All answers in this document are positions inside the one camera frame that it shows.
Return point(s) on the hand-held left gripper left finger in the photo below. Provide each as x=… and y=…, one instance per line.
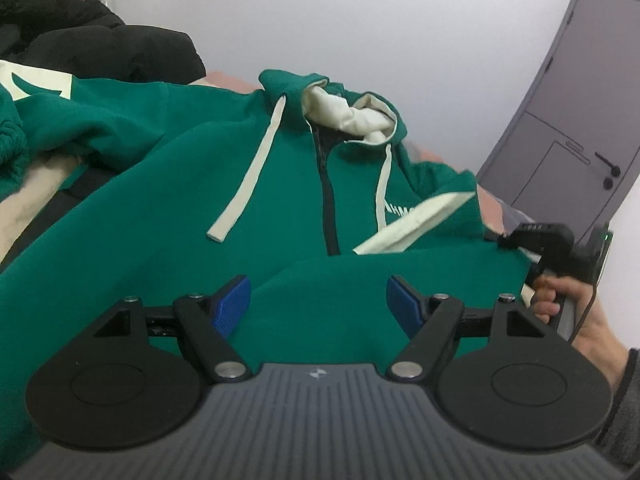
x=231, y=305

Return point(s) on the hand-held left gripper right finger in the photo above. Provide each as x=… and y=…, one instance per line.
x=402, y=305

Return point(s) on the green hoodie with cream lining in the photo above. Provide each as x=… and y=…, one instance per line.
x=300, y=185

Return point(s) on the person's right forearm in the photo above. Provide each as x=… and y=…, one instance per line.
x=625, y=410

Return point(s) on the person's right hand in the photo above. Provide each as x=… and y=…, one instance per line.
x=587, y=320

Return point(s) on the grey door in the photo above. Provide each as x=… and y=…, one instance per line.
x=575, y=85

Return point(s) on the black jacket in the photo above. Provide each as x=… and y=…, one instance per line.
x=100, y=40

